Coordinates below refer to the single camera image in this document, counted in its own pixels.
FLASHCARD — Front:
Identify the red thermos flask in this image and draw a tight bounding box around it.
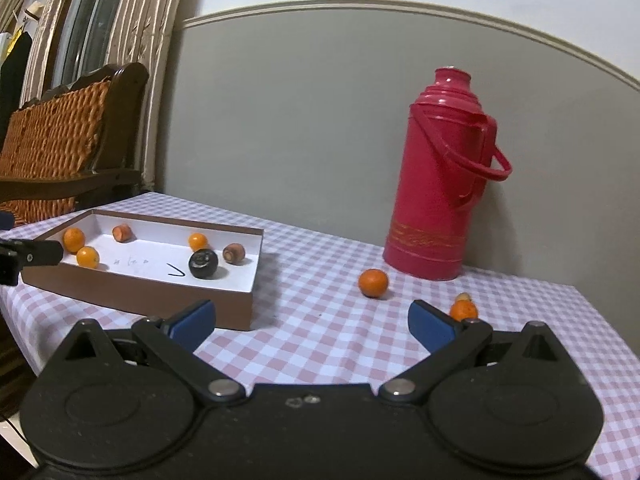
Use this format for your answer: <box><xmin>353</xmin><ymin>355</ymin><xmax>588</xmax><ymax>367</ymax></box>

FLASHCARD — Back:
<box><xmin>382</xmin><ymin>66</ymin><xmax>514</xmax><ymax>282</ymax></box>

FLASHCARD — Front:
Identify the brown cardboard box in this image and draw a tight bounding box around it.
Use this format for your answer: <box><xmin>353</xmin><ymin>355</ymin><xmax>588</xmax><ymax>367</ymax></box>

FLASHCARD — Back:
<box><xmin>21</xmin><ymin>208</ymin><xmax>265</xmax><ymax>332</ymax></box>

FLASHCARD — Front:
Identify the pink checkered tablecloth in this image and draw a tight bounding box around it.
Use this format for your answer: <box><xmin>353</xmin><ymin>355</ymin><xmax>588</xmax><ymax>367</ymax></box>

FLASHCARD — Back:
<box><xmin>0</xmin><ymin>191</ymin><xmax>623</xmax><ymax>480</ymax></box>

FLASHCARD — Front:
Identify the black jacket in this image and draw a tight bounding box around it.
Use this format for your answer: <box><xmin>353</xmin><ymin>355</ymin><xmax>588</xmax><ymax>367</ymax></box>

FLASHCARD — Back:
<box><xmin>0</xmin><ymin>32</ymin><xmax>33</xmax><ymax>146</ymax></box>

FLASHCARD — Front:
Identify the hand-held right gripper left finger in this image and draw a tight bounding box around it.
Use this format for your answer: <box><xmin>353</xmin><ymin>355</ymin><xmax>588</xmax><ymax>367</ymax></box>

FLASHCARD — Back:
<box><xmin>50</xmin><ymin>299</ymin><xmax>247</xmax><ymax>404</ymax></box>

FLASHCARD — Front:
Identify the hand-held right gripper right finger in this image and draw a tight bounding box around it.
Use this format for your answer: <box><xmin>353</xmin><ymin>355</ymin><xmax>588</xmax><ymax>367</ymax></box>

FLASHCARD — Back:
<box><xmin>377</xmin><ymin>300</ymin><xmax>581</xmax><ymax>405</ymax></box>

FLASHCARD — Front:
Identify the dark mangosteen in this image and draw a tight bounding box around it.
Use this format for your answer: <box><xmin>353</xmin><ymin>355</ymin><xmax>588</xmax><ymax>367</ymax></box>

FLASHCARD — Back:
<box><xmin>188</xmin><ymin>248</ymin><xmax>219</xmax><ymax>280</ymax></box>

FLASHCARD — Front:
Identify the window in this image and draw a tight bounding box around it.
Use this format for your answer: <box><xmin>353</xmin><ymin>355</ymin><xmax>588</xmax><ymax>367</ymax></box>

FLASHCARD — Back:
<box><xmin>52</xmin><ymin>0</ymin><xmax>133</xmax><ymax>91</ymax></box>

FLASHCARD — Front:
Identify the wooden bench with woven cushion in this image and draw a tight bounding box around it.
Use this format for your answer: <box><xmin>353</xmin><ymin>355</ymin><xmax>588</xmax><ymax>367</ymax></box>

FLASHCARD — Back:
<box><xmin>0</xmin><ymin>62</ymin><xmax>151</xmax><ymax>228</ymax></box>

